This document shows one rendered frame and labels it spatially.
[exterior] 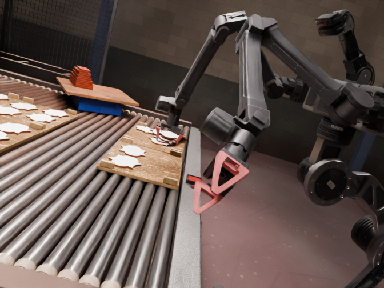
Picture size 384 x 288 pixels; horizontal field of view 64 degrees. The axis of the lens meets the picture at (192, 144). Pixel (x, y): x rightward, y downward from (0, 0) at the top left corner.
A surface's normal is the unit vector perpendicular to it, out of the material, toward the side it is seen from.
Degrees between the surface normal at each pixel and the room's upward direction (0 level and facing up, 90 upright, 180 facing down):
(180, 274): 0
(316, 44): 90
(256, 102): 38
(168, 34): 90
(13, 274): 0
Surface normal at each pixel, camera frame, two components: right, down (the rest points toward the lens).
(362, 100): 0.33, -0.53
